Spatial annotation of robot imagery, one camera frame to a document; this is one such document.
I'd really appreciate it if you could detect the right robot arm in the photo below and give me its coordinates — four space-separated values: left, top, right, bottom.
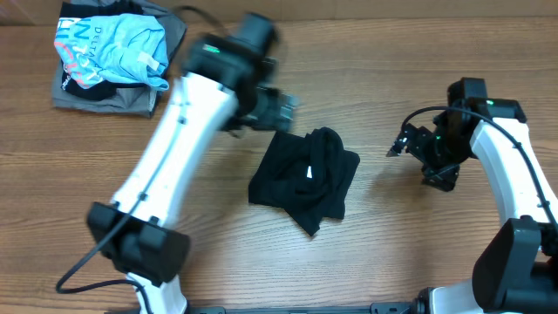
387 78 557 313

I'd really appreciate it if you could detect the grey folded garment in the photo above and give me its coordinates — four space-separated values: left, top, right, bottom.
51 0 187 118

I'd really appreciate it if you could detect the light blue printed shirt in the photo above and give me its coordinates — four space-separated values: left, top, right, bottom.
54 13 169 91

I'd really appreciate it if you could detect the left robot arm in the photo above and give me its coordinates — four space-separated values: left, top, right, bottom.
86 13 296 313

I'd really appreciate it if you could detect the black t-shirt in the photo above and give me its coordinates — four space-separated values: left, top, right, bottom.
248 127 360 236

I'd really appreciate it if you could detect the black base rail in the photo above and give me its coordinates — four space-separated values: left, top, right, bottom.
184 302 414 314

